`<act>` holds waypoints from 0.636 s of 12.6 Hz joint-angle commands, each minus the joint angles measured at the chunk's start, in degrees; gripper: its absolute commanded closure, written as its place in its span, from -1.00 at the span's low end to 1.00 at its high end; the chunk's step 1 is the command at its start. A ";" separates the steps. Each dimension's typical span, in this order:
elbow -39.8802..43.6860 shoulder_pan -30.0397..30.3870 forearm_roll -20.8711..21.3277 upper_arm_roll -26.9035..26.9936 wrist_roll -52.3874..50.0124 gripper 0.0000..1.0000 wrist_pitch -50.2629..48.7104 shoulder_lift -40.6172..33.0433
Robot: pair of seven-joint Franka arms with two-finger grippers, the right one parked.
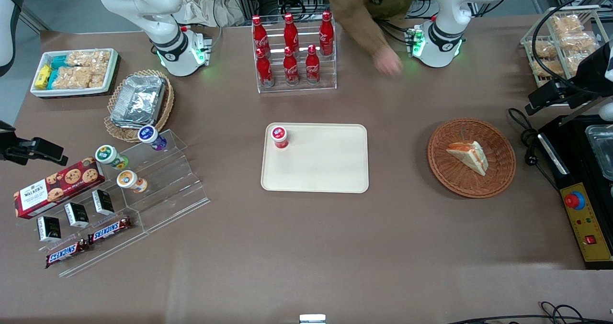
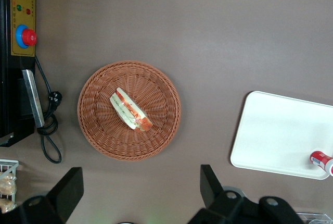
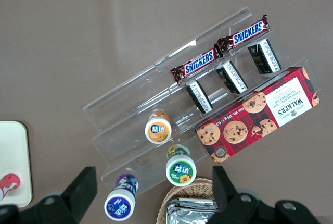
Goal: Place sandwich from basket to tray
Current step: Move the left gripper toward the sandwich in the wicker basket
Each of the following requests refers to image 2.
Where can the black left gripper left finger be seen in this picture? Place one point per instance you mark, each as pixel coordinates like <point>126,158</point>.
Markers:
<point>66,190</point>

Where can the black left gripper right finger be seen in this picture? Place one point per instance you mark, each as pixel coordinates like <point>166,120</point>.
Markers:
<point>209,185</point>

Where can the plastic-wrapped sandwich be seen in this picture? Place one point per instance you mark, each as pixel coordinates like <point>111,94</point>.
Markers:
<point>130,110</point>

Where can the round brown wicker basket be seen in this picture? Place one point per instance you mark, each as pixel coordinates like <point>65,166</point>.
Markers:
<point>104,119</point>

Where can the white rectangular tray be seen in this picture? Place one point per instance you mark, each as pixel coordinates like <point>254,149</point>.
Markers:
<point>278,132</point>

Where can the beige bread piece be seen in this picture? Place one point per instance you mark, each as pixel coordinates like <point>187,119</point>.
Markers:
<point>7,185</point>
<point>6,205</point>

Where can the silver metal bar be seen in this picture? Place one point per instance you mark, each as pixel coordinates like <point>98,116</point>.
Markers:
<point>33,99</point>

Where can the clear plastic container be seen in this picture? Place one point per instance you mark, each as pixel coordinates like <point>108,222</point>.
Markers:
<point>314,217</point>

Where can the black machine with yellow panel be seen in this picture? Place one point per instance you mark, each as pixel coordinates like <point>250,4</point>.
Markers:
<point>13,91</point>

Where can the red bottle with white cap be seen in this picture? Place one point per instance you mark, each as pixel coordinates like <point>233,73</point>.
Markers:
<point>321,160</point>

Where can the red emergency stop button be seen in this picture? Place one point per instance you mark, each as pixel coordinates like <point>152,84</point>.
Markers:
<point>28,37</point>

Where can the red indicator light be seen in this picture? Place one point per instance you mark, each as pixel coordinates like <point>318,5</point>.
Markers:
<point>28,11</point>

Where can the green indicator light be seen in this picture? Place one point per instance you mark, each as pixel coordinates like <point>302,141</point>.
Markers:
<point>19,7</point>

